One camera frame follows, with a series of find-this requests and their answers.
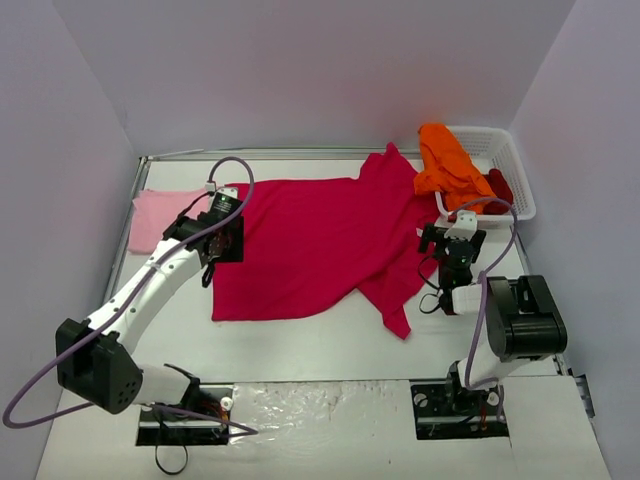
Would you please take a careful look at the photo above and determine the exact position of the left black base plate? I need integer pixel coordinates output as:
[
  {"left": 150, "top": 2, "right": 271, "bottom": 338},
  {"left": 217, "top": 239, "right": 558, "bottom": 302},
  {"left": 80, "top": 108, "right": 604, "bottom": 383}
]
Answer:
[{"left": 135, "top": 384, "right": 234, "bottom": 447}]

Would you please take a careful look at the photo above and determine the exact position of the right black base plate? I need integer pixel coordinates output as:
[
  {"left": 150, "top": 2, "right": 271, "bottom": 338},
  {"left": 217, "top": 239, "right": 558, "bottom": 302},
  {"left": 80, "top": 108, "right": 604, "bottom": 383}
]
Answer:
[{"left": 410, "top": 379, "right": 509, "bottom": 441}]

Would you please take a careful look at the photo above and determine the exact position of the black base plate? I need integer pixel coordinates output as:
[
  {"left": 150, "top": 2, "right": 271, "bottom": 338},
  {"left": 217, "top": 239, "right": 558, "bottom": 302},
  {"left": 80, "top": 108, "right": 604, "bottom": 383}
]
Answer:
[
  {"left": 410, "top": 379, "right": 509, "bottom": 441},
  {"left": 135, "top": 384, "right": 234, "bottom": 447}
]

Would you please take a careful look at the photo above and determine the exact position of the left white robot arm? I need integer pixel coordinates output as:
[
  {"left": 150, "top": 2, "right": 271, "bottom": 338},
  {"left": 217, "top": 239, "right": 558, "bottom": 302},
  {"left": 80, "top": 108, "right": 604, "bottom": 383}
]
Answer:
[{"left": 55, "top": 187, "right": 243, "bottom": 418}]

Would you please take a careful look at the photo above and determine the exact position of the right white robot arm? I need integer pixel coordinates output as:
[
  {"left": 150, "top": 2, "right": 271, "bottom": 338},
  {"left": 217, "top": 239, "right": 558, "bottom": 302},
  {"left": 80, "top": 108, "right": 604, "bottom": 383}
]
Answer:
[{"left": 418, "top": 223, "right": 568, "bottom": 413}]

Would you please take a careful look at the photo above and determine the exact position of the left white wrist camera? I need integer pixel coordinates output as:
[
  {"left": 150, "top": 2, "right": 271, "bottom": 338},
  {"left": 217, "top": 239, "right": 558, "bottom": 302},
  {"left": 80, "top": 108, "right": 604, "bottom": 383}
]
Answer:
[{"left": 204, "top": 182, "right": 238, "bottom": 201}]

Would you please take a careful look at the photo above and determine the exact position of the magenta t shirt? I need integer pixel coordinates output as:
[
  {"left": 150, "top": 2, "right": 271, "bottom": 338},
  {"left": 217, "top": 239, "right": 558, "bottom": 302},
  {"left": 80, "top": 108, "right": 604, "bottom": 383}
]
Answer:
[{"left": 212, "top": 144, "right": 438, "bottom": 340}]

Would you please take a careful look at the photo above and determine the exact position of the white plastic basket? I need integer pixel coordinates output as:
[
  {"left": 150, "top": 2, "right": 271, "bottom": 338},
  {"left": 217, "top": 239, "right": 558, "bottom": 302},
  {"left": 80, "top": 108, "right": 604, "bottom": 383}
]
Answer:
[{"left": 447, "top": 125, "right": 536, "bottom": 221}]

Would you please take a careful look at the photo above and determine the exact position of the orange t shirt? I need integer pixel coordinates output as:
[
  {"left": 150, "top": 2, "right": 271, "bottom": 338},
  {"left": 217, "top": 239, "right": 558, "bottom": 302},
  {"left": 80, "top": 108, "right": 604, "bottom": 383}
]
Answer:
[{"left": 413, "top": 123, "right": 496, "bottom": 213}]

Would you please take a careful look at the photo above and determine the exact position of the dark red t shirt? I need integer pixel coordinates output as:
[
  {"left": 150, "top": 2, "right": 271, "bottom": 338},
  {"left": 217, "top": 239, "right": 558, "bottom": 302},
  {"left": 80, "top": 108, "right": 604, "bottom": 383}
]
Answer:
[{"left": 470, "top": 168, "right": 514, "bottom": 216}]

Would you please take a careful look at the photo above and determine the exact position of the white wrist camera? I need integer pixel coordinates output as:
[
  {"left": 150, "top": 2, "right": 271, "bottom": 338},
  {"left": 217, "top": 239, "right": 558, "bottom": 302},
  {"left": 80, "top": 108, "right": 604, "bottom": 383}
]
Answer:
[
  {"left": 204, "top": 182, "right": 238, "bottom": 201},
  {"left": 444, "top": 210, "right": 478, "bottom": 241}
]

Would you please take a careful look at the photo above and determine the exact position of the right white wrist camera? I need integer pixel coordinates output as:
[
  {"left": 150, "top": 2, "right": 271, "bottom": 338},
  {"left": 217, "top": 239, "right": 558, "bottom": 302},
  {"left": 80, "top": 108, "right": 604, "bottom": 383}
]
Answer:
[{"left": 444, "top": 210, "right": 478, "bottom": 241}]

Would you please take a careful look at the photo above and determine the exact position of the folded pink t shirt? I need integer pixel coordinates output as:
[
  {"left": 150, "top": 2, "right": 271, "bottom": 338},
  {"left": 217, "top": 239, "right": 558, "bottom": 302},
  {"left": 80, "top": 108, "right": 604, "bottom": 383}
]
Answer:
[{"left": 128, "top": 188, "right": 208, "bottom": 255}]

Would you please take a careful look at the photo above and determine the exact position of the thin black cable loop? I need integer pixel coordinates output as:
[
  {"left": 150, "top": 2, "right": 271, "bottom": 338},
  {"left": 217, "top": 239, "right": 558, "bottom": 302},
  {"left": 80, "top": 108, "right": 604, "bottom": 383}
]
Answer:
[{"left": 153, "top": 419, "right": 189, "bottom": 476}]

